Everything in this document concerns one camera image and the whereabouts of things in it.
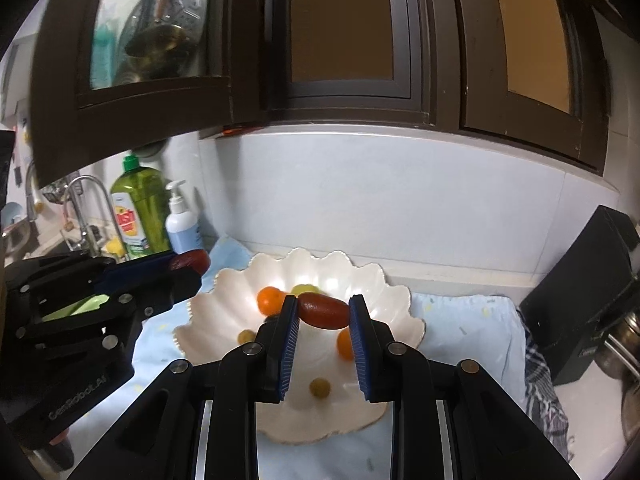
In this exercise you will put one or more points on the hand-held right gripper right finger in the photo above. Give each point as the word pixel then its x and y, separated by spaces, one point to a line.
pixel 359 350

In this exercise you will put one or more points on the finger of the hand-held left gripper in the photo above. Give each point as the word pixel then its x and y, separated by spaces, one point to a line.
pixel 165 292
pixel 140 266

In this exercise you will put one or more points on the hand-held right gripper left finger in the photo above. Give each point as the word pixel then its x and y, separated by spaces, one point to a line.
pixel 289 355

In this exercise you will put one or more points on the small red fruit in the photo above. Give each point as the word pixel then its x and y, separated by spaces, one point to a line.
pixel 195 259

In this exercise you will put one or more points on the brown longan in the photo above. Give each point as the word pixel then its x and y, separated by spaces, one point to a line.
pixel 319 388

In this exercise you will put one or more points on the small yellow round fruit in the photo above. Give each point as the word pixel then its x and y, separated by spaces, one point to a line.
pixel 246 336

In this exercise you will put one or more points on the elongated red fruit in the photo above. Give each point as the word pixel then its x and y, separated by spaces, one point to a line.
pixel 322 312

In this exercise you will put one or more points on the large mandarin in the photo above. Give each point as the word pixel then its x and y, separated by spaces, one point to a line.
pixel 270 300

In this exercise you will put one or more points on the white scalloped bowl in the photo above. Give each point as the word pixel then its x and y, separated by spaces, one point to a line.
pixel 225 310

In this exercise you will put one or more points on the green apple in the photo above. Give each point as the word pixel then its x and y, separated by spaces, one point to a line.
pixel 305 290

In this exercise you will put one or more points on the small mandarin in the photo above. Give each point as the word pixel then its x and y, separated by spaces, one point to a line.
pixel 344 344

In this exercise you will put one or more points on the yellow sponge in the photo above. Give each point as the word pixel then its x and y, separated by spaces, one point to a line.
pixel 114 246

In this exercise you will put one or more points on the gooseneck metal faucet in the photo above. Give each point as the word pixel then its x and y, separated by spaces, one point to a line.
pixel 111 220

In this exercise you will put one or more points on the white blue pump bottle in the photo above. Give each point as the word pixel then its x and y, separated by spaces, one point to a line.
pixel 182 230

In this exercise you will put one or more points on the green dish soap bottle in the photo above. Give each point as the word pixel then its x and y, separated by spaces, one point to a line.
pixel 142 210

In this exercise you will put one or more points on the spring metal faucet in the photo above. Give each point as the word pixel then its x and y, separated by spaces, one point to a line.
pixel 82 235

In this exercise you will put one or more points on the light blue cloth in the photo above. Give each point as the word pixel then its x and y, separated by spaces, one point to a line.
pixel 465 360

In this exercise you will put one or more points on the metal bowl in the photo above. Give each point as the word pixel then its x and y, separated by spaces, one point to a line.
pixel 15 240

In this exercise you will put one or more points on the black appliance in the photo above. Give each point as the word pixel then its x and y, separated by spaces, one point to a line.
pixel 575 300

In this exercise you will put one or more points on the teal plastic package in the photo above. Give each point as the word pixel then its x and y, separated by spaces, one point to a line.
pixel 104 45

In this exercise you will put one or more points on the metal colander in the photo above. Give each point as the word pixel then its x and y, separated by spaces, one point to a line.
pixel 165 30

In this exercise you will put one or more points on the metal pot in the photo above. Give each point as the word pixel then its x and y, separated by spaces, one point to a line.
pixel 625 360

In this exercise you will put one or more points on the dark brown wall cabinet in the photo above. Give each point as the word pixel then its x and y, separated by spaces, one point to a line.
pixel 250 60

